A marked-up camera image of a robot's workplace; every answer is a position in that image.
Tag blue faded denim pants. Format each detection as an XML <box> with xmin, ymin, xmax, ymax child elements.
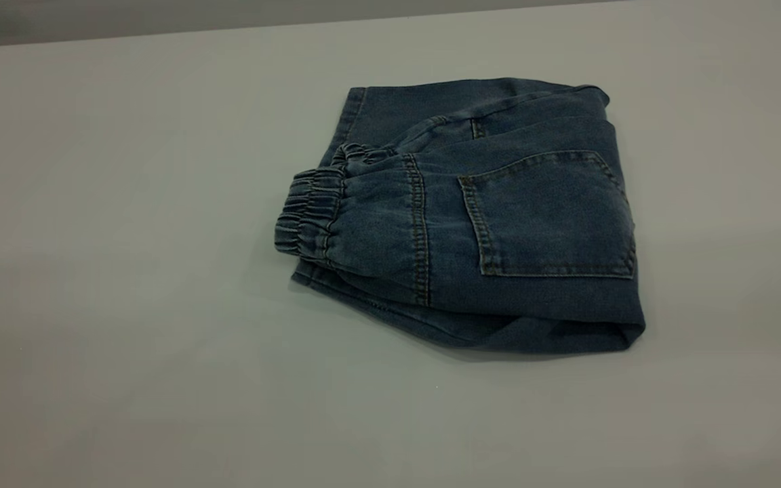
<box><xmin>274</xmin><ymin>77</ymin><xmax>647</xmax><ymax>354</ymax></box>

